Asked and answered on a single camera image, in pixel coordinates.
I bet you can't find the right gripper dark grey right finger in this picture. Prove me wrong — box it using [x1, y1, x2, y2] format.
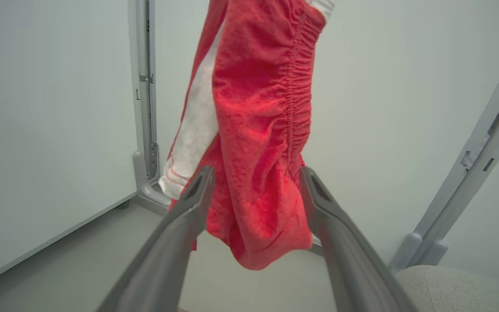
[299, 167, 419, 312]

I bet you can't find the red and white garment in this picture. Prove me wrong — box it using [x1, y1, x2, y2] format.
[159, 0, 337, 270]

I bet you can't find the grey partition bottom rail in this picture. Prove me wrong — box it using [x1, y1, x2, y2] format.
[0, 193, 138, 292]

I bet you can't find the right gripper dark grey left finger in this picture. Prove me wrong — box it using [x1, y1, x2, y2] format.
[96, 166, 216, 312]

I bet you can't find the grey fabric sofa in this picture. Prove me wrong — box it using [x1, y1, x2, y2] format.
[395, 265, 499, 312]

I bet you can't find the grey partition post, double foot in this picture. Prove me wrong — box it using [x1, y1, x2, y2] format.
[389, 30, 499, 271]

